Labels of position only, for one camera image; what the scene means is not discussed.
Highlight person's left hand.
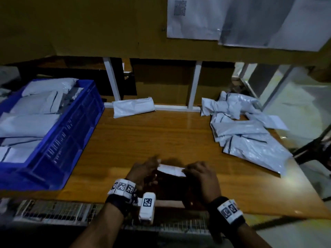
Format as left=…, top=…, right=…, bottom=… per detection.
left=125, top=155, right=161, bottom=190

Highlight blue plastic crate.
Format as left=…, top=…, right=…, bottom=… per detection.
left=0, top=78, right=106, bottom=192

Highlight white metal shelf leg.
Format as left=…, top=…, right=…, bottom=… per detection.
left=102, top=57, right=122, bottom=102
left=187, top=60, right=203, bottom=110
left=261, top=64, right=296, bottom=110

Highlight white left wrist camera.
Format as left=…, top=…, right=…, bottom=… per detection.
left=137, top=191, right=157, bottom=225

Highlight packed white bags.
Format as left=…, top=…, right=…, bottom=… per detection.
left=0, top=77, right=84, bottom=165

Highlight person's left forearm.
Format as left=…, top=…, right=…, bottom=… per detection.
left=70, top=203, right=126, bottom=248

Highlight white wire rack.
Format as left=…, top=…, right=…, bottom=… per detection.
left=12, top=198, right=245, bottom=237

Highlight person's right hand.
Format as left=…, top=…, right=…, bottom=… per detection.
left=183, top=161, right=222, bottom=205

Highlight white mailer bag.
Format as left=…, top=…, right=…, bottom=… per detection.
left=156, top=163, right=187, bottom=178

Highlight wooden table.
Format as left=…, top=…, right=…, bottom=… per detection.
left=0, top=105, right=331, bottom=220

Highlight pile of grey mailer bags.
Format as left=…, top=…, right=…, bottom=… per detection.
left=112, top=90, right=293, bottom=177

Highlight person's right forearm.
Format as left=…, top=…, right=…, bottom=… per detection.
left=234, top=221, right=273, bottom=248

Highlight left marker wristband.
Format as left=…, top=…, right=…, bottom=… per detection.
left=106, top=177, right=138, bottom=212

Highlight brown wooden chair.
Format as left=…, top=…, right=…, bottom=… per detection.
left=291, top=125, right=331, bottom=172

